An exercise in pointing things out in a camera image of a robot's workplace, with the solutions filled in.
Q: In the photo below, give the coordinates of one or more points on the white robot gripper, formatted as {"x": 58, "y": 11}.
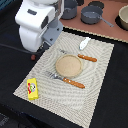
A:
{"x": 54, "y": 28}

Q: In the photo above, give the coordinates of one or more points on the yellow butter box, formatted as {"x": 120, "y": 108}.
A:
{"x": 32, "y": 89}

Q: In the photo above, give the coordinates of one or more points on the brown sausage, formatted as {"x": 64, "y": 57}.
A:
{"x": 33, "y": 57}

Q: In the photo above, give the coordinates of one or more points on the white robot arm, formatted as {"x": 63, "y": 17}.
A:
{"x": 39, "y": 22}

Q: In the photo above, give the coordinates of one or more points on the grey pot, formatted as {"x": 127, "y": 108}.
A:
{"x": 70, "y": 9}

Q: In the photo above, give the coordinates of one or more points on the round beige plate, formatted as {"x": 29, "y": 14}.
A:
{"x": 69, "y": 66}

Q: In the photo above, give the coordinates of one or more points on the beige woven placemat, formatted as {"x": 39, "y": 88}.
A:
{"x": 72, "y": 103}

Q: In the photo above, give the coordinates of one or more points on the black burner plate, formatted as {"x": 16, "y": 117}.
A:
{"x": 96, "y": 3}

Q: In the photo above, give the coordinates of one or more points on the brown stove board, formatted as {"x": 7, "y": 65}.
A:
{"x": 110, "y": 12}

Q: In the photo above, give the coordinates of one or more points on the beige bowl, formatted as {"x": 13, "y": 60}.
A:
{"x": 123, "y": 14}

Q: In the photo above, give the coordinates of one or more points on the knife with wooden handle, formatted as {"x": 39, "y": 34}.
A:
{"x": 80, "y": 56}

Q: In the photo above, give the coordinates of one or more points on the grey saucepan with handle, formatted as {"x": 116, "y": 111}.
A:
{"x": 91, "y": 14}

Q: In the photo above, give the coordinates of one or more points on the fork with wooden handle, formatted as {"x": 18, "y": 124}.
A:
{"x": 66, "y": 80}

